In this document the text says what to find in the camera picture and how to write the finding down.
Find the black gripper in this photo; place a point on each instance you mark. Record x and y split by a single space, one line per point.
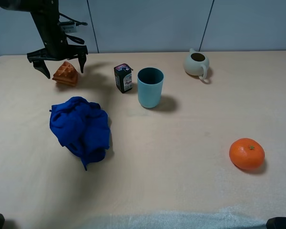
58 52

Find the orange waffle piece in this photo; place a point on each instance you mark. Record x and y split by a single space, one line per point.
66 74

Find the black robot base right corner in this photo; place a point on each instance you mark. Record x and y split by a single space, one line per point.
276 223

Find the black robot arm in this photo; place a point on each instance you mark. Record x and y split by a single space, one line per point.
46 16

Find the small black juice carton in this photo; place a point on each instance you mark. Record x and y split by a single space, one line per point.
123 77

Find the crumpled blue cloth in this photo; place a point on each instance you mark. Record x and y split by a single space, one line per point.
82 127

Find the light blue plastic cup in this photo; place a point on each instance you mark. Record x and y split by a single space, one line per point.
150 83

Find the cream ceramic teapot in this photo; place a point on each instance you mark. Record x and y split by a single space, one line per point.
197 64

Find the orange mandarin fruit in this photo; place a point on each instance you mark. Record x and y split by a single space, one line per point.
246 154

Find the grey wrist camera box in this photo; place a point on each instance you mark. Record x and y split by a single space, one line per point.
68 26

